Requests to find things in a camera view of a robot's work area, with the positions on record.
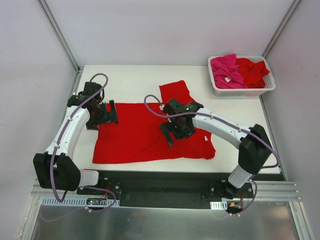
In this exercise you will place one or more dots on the white cable duct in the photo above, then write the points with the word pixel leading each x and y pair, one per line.
pixel 219 205
pixel 80 202

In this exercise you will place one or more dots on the pink t shirt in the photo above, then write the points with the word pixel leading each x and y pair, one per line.
pixel 226 72

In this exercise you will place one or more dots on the right white cable duct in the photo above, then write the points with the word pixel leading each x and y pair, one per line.
pixel 219 205

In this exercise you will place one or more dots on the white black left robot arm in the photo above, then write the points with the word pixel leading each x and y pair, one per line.
pixel 55 167

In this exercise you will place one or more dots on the left aluminium frame post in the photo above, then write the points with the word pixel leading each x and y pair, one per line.
pixel 58 33

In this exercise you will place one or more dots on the aluminium frame post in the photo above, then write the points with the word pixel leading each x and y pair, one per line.
pixel 58 33
pixel 293 7

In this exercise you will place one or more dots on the white perforated plastic basket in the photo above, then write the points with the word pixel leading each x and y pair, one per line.
pixel 268 79

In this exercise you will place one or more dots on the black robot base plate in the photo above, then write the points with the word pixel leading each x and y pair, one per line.
pixel 179 190

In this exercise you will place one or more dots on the red t shirt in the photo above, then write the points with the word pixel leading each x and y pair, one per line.
pixel 252 73
pixel 137 138

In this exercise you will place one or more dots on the right aluminium frame post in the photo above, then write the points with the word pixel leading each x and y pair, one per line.
pixel 293 7

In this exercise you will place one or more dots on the left white cable duct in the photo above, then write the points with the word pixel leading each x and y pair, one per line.
pixel 80 202

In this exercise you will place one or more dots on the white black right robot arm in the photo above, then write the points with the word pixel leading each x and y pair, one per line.
pixel 252 143

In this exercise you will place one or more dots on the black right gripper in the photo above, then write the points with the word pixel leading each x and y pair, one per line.
pixel 167 130

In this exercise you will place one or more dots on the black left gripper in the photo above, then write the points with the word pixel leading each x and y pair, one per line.
pixel 110 114

